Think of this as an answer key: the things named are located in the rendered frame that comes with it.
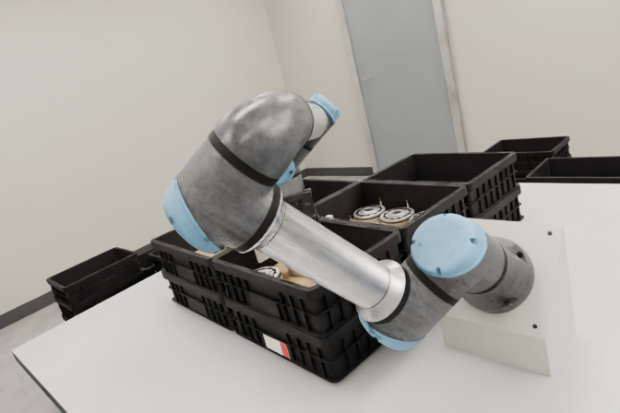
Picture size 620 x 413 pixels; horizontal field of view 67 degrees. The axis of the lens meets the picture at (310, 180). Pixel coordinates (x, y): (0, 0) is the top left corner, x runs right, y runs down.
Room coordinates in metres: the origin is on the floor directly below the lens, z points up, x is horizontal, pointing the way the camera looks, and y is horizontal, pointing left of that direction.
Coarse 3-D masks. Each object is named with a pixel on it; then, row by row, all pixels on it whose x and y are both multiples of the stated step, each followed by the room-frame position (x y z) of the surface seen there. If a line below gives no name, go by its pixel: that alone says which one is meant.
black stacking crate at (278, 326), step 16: (240, 304) 1.07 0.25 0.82; (240, 320) 1.10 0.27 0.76; (256, 320) 1.04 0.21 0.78; (272, 320) 0.96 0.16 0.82; (352, 320) 0.88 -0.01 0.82; (256, 336) 1.05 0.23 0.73; (272, 336) 0.99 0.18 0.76; (288, 336) 0.94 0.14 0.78; (304, 336) 0.88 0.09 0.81; (336, 336) 0.85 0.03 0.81; (352, 336) 0.89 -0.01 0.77; (368, 336) 0.91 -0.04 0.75; (288, 352) 0.95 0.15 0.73; (304, 352) 0.90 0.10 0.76; (320, 352) 0.86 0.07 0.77; (336, 352) 0.86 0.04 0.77; (352, 352) 0.88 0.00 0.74; (368, 352) 0.90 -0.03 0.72; (304, 368) 0.91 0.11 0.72; (320, 368) 0.88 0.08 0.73; (336, 368) 0.85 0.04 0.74; (352, 368) 0.86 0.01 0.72
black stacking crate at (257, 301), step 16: (352, 240) 1.13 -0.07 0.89; (368, 240) 1.09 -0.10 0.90; (240, 256) 1.18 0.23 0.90; (384, 256) 0.98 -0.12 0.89; (400, 256) 1.01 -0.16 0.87; (240, 288) 1.06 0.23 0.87; (256, 288) 1.01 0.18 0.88; (256, 304) 1.01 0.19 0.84; (272, 304) 0.96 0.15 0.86; (288, 304) 0.91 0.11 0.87; (304, 304) 0.87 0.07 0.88; (320, 304) 0.85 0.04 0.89; (336, 304) 0.87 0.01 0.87; (352, 304) 0.90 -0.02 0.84; (288, 320) 0.92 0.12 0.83; (304, 320) 0.87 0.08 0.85; (320, 320) 0.85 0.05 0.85; (336, 320) 0.87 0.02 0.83; (320, 336) 0.84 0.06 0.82
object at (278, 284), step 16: (336, 224) 1.17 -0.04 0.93; (352, 224) 1.13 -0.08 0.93; (384, 240) 0.98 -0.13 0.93; (400, 240) 1.01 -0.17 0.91; (224, 256) 1.15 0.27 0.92; (224, 272) 1.09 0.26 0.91; (240, 272) 1.03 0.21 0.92; (256, 272) 0.99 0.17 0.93; (272, 288) 0.93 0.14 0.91; (288, 288) 0.88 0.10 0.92; (304, 288) 0.85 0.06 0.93; (320, 288) 0.84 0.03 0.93
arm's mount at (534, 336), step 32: (480, 224) 0.93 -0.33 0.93; (512, 224) 0.88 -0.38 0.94; (544, 224) 0.84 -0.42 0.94; (544, 256) 0.80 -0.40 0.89; (544, 288) 0.77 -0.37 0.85; (448, 320) 0.86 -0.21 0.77; (480, 320) 0.81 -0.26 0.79; (512, 320) 0.77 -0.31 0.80; (544, 320) 0.74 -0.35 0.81; (480, 352) 0.82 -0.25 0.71; (512, 352) 0.77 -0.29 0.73; (544, 352) 0.72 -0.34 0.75
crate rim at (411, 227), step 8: (352, 184) 1.49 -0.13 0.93; (384, 184) 1.42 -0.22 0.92; (392, 184) 1.39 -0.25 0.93; (400, 184) 1.36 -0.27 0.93; (408, 184) 1.34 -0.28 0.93; (416, 184) 1.32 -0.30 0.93; (424, 184) 1.30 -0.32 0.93; (432, 184) 1.28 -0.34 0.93; (440, 184) 1.26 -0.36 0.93; (448, 184) 1.24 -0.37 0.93; (456, 184) 1.23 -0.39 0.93; (344, 192) 1.44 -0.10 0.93; (456, 192) 1.17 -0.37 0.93; (464, 192) 1.19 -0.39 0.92; (328, 200) 1.40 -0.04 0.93; (440, 200) 1.14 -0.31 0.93; (448, 200) 1.14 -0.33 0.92; (456, 200) 1.16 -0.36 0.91; (432, 208) 1.10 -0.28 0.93; (440, 208) 1.11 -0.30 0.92; (424, 216) 1.07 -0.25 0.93; (432, 216) 1.09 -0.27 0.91; (368, 224) 1.10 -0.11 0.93; (376, 224) 1.09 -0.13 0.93; (408, 224) 1.04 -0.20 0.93; (416, 224) 1.05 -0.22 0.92; (400, 232) 1.02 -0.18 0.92; (408, 232) 1.03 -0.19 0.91
